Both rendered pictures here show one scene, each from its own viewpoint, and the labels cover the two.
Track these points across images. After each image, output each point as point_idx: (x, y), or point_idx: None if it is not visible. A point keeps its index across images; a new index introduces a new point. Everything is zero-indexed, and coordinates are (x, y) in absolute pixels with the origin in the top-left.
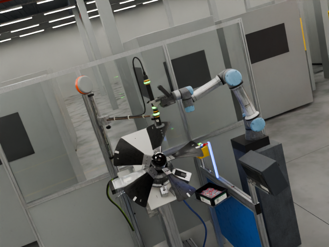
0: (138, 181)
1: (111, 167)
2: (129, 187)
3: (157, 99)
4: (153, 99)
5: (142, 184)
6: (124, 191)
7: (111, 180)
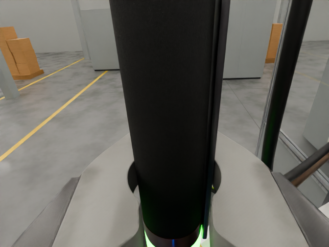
0: (144, 231)
1: (323, 201)
2: (140, 209)
3: (74, 216)
4: (134, 160)
5: (144, 244)
6: (140, 202)
7: (212, 187)
